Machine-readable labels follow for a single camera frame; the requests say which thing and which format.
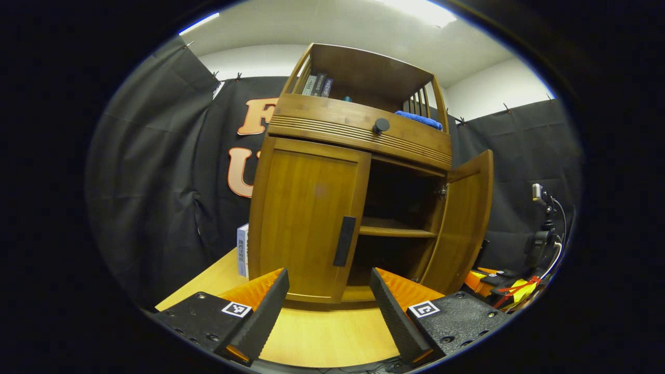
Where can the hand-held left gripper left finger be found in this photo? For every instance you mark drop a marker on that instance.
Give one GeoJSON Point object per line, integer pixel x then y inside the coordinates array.
{"type": "Point", "coordinates": [265, 317]}

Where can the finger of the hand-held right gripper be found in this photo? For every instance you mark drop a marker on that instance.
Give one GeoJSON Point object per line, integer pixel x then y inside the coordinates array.
{"type": "Point", "coordinates": [475, 280]}

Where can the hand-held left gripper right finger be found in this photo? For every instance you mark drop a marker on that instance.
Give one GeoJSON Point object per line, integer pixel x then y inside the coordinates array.
{"type": "Point", "coordinates": [395, 317]}

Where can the wooden cabinet door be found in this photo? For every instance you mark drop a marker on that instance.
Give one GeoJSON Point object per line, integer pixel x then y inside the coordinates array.
{"type": "Point", "coordinates": [462, 228]}
{"type": "Point", "coordinates": [306, 218]}

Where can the wooden double-door shoe cabinet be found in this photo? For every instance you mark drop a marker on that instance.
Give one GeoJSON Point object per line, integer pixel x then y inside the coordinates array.
{"type": "Point", "coordinates": [363, 67]}

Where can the white printed box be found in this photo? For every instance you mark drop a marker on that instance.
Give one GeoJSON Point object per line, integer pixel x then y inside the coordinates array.
{"type": "Point", "coordinates": [242, 252]}

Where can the blue towel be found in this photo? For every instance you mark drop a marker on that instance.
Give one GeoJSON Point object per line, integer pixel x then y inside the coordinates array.
{"type": "Point", "coordinates": [418, 119]}

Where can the black backdrop cloth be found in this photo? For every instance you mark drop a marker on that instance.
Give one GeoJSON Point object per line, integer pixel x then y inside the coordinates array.
{"type": "Point", "coordinates": [156, 182]}

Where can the wooden drawer with black knob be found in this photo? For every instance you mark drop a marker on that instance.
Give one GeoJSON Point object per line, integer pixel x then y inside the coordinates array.
{"type": "Point", "coordinates": [322, 111]}

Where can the grey book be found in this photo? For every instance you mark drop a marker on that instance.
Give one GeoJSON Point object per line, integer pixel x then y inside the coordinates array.
{"type": "Point", "coordinates": [309, 85]}

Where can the black book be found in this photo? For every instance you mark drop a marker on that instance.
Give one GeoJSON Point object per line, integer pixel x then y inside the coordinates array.
{"type": "Point", "coordinates": [319, 84]}

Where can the small ceiling light panel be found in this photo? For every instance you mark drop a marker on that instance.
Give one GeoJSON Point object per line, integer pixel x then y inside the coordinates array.
{"type": "Point", "coordinates": [200, 23]}

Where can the camera on black stand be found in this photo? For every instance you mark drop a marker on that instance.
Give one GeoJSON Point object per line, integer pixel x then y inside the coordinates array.
{"type": "Point", "coordinates": [539, 246]}

